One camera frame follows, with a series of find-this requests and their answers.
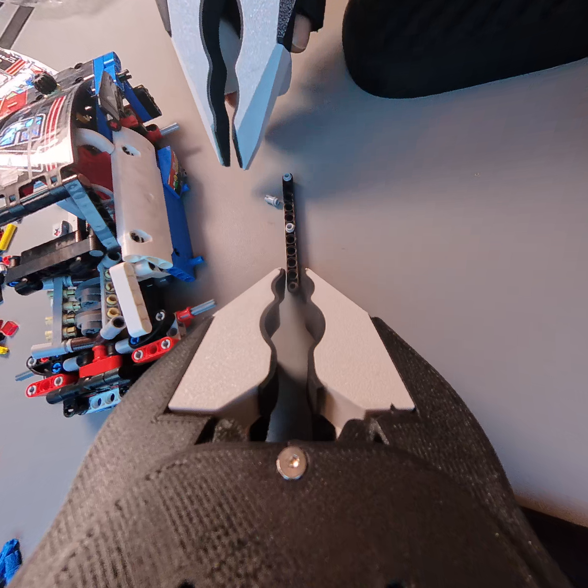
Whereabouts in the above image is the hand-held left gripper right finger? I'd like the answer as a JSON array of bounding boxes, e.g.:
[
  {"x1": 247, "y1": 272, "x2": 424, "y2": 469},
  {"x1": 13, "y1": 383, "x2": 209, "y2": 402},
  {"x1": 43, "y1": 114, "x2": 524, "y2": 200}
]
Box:
[{"x1": 299, "y1": 269, "x2": 416, "y2": 441}]

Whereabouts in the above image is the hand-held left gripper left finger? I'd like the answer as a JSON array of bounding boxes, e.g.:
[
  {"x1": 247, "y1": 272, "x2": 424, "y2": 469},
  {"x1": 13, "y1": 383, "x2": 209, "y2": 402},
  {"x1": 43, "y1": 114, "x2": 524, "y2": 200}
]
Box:
[{"x1": 168, "y1": 268, "x2": 288, "y2": 442}]

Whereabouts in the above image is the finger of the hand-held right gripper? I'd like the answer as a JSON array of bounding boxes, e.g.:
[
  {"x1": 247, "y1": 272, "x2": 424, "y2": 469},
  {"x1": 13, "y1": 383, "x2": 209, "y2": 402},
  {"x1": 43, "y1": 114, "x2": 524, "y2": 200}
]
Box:
[
  {"x1": 167, "y1": 0, "x2": 232, "y2": 167},
  {"x1": 231, "y1": 0, "x2": 293, "y2": 171}
]

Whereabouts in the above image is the black lego beam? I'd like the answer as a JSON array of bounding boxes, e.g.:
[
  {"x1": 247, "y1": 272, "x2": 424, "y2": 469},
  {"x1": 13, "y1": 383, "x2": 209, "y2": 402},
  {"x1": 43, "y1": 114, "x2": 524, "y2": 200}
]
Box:
[{"x1": 281, "y1": 177, "x2": 301, "y2": 293}]

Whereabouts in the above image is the partly built lego car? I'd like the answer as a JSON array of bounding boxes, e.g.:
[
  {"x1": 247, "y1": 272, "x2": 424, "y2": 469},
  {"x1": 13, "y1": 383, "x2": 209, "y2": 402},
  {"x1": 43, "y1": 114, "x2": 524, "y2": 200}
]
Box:
[{"x1": 0, "y1": 53, "x2": 217, "y2": 418}]

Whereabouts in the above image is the pile of colourful lego pieces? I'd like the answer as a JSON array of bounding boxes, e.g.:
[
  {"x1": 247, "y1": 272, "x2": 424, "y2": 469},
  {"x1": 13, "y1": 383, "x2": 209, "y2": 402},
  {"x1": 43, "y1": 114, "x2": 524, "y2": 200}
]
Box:
[{"x1": 0, "y1": 223, "x2": 20, "y2": 356}]

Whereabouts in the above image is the person's right hand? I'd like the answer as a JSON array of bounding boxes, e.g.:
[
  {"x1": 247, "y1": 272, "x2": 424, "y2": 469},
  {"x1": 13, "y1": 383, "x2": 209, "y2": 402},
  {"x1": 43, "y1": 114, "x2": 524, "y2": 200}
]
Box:
[{"x1": 291, "y1": 13, "x2": 314, "y2": 53}]

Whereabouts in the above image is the shiny sticker sheet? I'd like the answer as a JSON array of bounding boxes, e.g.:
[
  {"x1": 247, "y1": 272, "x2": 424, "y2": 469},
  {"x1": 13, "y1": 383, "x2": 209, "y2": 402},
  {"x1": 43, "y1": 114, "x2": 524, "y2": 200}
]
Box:
[{"x1": 0, "y1": 46, "x2": 60, "y2": 187}]

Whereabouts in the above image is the black padded chair armrest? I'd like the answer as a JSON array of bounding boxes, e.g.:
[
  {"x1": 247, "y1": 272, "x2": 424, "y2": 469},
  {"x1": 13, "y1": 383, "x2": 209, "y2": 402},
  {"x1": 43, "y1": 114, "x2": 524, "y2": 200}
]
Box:
[{"x1": 342, "y1": 0, "x2": 588, "y2": 99}]

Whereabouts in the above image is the pile of blue black pins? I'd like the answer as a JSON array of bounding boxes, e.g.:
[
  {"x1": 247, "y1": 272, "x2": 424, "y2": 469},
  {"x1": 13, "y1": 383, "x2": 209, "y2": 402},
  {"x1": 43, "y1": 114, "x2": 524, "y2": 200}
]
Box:
[{"x1": 0, "y1": 538, "x2": 23, "y2": 579}]

